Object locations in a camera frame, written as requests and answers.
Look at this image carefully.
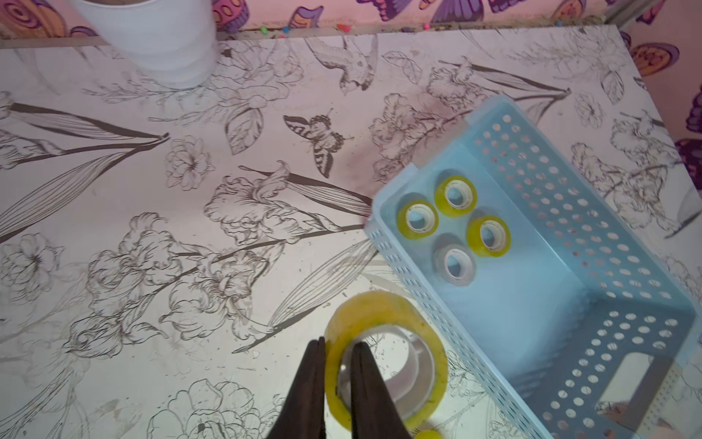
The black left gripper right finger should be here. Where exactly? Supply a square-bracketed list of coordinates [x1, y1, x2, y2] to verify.
[350, 342, 411, 439]

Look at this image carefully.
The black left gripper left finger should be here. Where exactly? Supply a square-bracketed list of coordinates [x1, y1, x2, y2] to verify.
[267, 338, 327, 439]

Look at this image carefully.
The yellow tape roll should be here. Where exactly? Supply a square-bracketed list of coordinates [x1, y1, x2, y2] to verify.
[434, 176, 478, 218]
[466, 216, 511, 257]
[397, 200, 439, 241]
[414, 429, 444, 439]
[325, 291, 449, 430]

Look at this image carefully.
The clear white tape roll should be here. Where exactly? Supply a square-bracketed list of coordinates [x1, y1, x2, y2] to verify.
[433, 244, 475, 286]

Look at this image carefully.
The white plant pot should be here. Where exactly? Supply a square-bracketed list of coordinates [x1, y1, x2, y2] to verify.
[71, 0, 219, 90]

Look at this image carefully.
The light blue storage basket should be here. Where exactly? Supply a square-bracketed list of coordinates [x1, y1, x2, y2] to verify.
[366, 97, 701, 438]

